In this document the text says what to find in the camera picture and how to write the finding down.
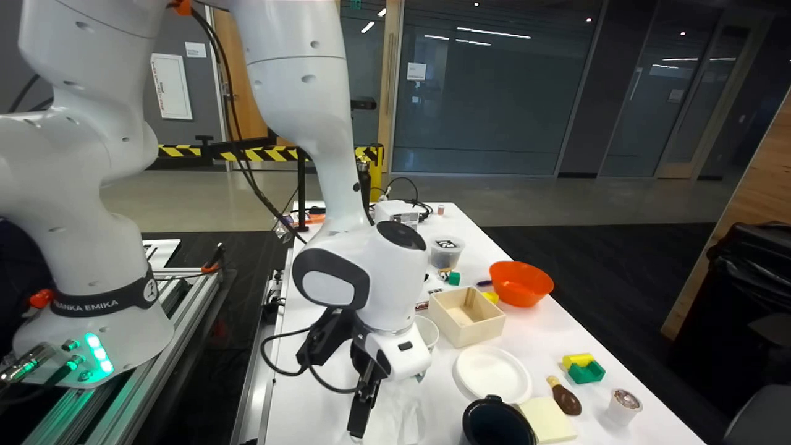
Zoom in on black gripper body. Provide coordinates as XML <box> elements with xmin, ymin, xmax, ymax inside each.
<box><xmin>348</xmin><ymin>320</ymin><xmax>434</xmax><ymax>389</ymax></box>

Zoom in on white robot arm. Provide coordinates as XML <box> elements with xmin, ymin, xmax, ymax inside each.
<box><xmin>0</xmin><ymin>0</ymin><xmax>430</xmax><ymax>436</ymax></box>

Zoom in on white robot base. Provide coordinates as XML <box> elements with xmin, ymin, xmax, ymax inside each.
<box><xmin>13</xmin><ymin>273</ymin><xmax>174</xmax><ymax>387</ymax></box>

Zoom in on light wooden box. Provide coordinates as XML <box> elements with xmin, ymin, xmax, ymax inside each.
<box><xmin>427</xmin><ymin>287</ymin><xmax>506</xmax><ymax>349</ymax></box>

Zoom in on white paper plate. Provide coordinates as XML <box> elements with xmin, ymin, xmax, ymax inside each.
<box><xmin>452</xmin><ymin>345</ymin><xmax>531</xmax><ymax>403</ymax></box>

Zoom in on small green block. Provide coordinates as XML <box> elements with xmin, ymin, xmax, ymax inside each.
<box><xmin>446</xmin><ymin>271</ymin><xmax>459</xmax><ymax>287</ymax></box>

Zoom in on dark green mug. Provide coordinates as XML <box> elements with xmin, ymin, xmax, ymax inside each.
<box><xmin>463</xmin><ymin>396</ymin><xmax>537</xmax><ymax>445</ymax></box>

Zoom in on clear cup dark contents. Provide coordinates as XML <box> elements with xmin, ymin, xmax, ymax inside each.
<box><xmin>427</xmin><ymin>235</ymin><xmax>464</xmax><ymax>270</ymax></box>

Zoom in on orange plastic bowl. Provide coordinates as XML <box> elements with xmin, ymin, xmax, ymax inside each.
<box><xmin>489</xmin><ymin>260</ymin><xmax>555</xmax><ymax>305</ymax></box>

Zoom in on yellow sticky note pad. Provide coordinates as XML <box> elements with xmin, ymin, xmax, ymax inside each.
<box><xmin>520</xmin><ymin>398</ymin><xmax>576</xmax><ymax>445</ymax></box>

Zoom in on green and yellow blocks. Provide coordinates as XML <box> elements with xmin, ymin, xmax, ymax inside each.
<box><xmin>562</xmin><ymin>354</ymin><xmax>607</xmax><ymax>383</ymax></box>

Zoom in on black yellow hazard barrier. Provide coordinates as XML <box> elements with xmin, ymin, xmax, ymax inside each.
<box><xmin>157</xmin><ymin>142</ymin><xmax>385</xmax><ymax>166</ymax></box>

